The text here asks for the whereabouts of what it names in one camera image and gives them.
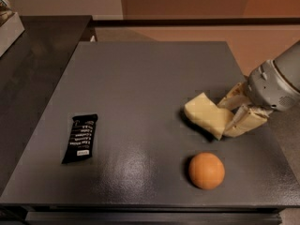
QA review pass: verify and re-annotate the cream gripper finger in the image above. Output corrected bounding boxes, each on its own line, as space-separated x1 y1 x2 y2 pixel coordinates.
217 82 251 111
223 105 269 137

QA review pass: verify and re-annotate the pale yellow wavy sponge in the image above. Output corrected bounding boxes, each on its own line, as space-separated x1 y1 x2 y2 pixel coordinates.
184 93 233 140

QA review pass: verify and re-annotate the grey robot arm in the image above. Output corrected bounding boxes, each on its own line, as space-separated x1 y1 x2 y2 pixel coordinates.
218 41 300 137

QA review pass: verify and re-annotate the orange fruit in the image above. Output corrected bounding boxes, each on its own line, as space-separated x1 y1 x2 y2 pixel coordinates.
188 152 225 189

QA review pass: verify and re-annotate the black snack bar wrapper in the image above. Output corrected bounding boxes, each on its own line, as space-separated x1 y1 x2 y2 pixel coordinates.
62 113 98 164

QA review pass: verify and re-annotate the dark wooden side table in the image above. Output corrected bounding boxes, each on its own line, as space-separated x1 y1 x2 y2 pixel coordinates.
0 15 92 194

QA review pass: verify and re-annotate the white box with items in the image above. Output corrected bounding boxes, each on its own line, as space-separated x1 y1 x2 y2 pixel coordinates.
0 0 24 57

